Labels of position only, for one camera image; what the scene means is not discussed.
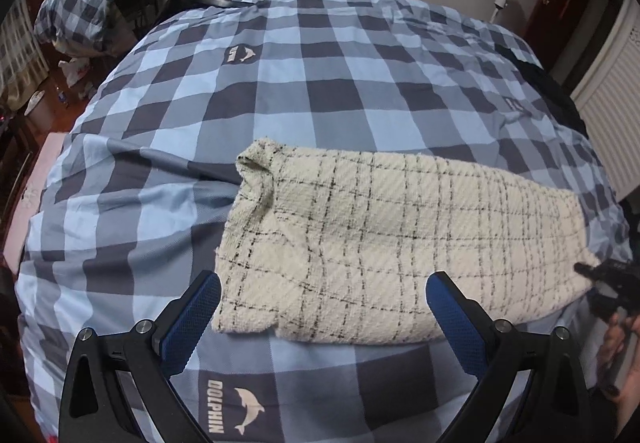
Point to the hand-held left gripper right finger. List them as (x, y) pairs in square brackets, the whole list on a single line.
[(452, 320)]

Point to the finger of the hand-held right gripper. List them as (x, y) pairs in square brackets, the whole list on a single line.
[(607, 273)]

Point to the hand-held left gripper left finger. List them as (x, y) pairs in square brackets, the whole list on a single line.
[(192, 323)]

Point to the cream plaid shirt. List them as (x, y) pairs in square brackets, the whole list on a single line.
[(375, 253)]

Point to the person's right hand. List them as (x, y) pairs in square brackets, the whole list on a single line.
[(622, 358)]

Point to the white radiator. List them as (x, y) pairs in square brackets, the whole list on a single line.
[(610, 88)]

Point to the pink mattress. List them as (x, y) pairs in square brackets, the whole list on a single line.
[(35, 203)]

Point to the dark wooden furniture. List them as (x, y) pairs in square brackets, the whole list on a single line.
[(12, 158)]

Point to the small plastic bottle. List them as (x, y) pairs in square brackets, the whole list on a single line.
[(62, 98)]

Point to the white slipper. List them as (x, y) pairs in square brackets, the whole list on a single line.
[(35, 104)]

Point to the blue checked bed blanket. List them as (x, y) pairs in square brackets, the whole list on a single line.
[(325, 73)]

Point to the white plastic bag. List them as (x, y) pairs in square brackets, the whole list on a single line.
[(74, 70)]

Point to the checked curtain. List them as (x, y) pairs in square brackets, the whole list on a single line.
[(22, 53)]

